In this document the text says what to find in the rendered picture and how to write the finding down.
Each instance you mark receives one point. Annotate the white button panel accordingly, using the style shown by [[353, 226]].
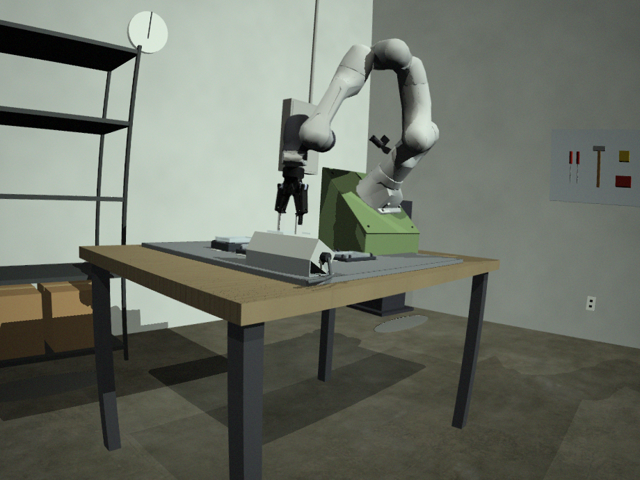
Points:
[[290, 254]]

